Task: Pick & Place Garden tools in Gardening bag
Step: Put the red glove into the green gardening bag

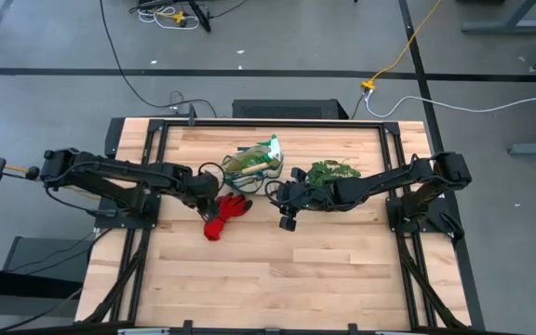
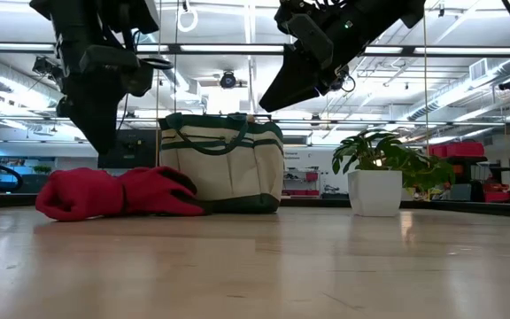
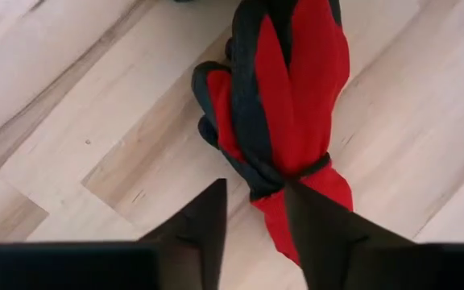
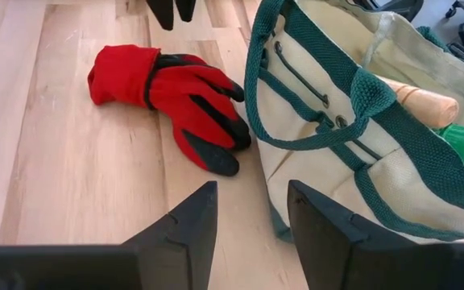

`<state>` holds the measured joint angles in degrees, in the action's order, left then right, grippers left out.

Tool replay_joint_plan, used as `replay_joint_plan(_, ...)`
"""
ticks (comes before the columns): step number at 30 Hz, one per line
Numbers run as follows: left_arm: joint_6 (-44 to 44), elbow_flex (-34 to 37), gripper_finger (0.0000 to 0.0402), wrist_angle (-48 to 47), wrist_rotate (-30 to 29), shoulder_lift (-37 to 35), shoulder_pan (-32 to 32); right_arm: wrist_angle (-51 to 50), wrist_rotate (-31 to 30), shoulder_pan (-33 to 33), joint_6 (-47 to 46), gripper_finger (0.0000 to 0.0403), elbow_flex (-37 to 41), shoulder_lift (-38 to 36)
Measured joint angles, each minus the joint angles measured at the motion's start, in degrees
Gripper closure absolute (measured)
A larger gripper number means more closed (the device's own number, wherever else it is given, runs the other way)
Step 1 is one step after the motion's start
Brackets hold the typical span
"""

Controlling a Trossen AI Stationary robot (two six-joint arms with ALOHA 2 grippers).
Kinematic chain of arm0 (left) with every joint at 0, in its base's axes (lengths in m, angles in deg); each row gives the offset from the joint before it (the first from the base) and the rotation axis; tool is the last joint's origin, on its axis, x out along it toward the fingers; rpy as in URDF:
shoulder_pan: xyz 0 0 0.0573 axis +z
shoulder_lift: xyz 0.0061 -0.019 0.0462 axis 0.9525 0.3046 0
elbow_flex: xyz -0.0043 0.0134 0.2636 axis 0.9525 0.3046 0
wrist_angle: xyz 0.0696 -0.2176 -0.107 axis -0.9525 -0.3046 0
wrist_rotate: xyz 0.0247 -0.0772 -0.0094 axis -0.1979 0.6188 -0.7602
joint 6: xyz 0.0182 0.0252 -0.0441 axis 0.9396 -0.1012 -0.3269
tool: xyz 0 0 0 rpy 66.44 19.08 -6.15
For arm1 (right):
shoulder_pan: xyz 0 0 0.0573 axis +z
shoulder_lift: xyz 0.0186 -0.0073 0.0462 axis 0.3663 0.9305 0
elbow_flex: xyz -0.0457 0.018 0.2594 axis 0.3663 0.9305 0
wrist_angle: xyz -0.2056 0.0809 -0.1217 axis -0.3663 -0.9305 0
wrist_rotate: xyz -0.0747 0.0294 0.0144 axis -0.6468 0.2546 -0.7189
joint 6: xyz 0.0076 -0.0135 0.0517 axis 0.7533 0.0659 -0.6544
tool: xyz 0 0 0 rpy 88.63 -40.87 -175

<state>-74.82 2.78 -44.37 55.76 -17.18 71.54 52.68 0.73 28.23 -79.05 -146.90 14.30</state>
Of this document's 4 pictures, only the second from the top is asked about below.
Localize black flat panel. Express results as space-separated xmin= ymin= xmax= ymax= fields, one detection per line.
xmin=97 ymin=128 xmax=162 ymax=169

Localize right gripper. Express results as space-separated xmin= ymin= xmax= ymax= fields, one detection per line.
xmin=259 ymin=0 xmax=371 ymax=113

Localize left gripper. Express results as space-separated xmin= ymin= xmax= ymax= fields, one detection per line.
xmin=55 ymin=43 xmax=155 ymax=156

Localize red box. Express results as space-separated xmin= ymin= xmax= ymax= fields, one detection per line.
xmin=483 ymin=183 xmax=510 ymax=204

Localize black overhead light beam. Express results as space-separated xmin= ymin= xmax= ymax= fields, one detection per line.
xmin=0 ymin=41 xmax=510 ymax=58

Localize white shelf with red boxes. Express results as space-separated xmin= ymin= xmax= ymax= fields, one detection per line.
xmin=282 ymin=169 xmax=321 ymax=198

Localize white hanging ring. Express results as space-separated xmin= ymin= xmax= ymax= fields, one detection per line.
xmin=176 ymin=5 xmax=199 ymax=34

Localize red gardening glove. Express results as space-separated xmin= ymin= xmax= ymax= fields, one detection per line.
xmin=35 ymin=166 xmax=208 ymax=222

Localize red storage bins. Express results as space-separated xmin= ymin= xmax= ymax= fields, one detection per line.
xmin=427 ymin=141 xmax=486 ymax=159

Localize thin vertical metal rod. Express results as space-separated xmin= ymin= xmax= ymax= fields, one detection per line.
xmin=421 ymin=12 xmax=429 ymax=150

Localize beige green gardening bag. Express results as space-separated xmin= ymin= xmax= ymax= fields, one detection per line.
xmin=158 ymin=112 xmax=285 ymax=215

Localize potted plant in white pot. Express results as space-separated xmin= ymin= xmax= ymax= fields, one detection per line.
xmin=330 ymin=128 xmax=456 ymax=218

